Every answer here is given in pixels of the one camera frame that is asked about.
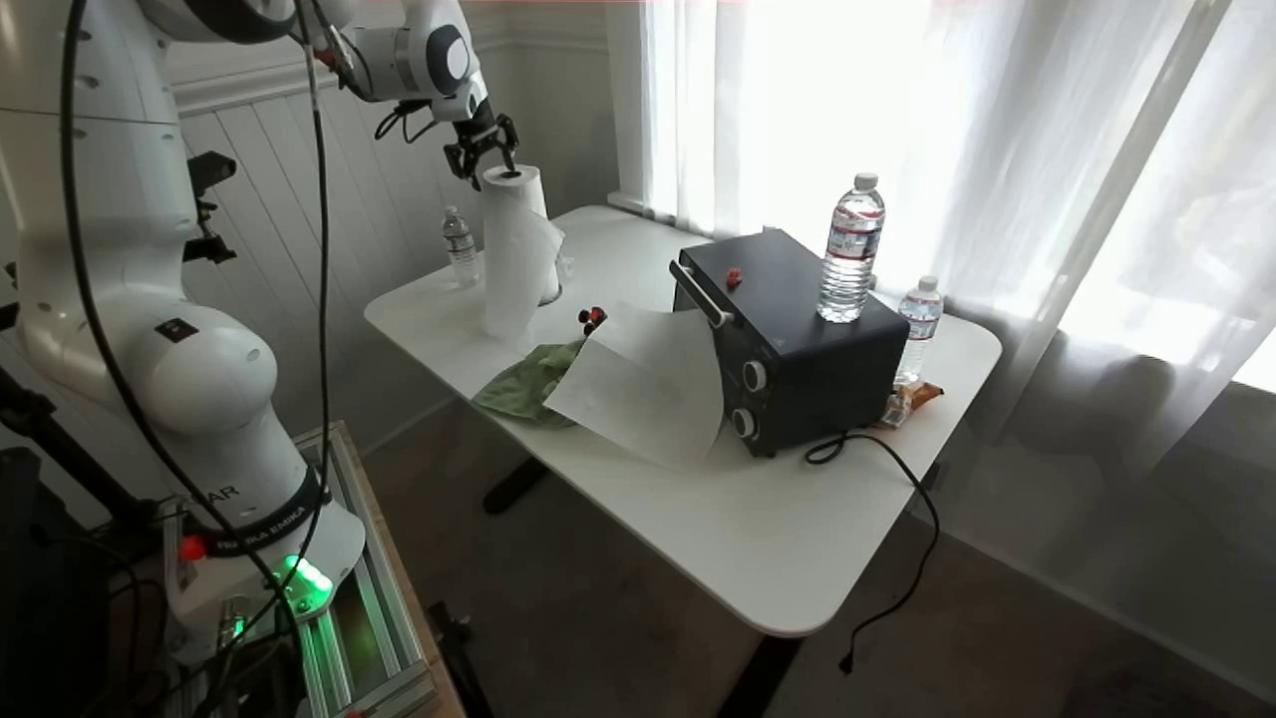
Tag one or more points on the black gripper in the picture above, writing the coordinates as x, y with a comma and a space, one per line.
474, 139

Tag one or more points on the white paper towel roll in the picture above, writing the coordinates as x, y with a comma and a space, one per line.
519, 251

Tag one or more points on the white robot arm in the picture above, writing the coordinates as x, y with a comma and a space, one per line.
99, 210

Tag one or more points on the robot base stand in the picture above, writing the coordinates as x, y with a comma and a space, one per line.
340, 640

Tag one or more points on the near water bottle red label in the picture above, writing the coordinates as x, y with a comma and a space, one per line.
460, 251

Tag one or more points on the small red object on oven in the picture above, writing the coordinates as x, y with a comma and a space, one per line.
731, 281

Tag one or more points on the black toaster oven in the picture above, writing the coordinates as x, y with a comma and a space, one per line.
788, 378

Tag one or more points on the upright clear water bottle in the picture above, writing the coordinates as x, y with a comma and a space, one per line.
849, 251

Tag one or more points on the small water bottle behind oven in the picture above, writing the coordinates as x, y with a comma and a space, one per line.
922, 311

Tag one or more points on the snack wrapper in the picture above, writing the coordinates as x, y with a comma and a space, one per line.
907, 402

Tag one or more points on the black table leg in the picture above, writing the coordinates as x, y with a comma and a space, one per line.
759, 682

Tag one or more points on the white sheer curtain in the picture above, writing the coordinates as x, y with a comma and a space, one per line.
1091, 179

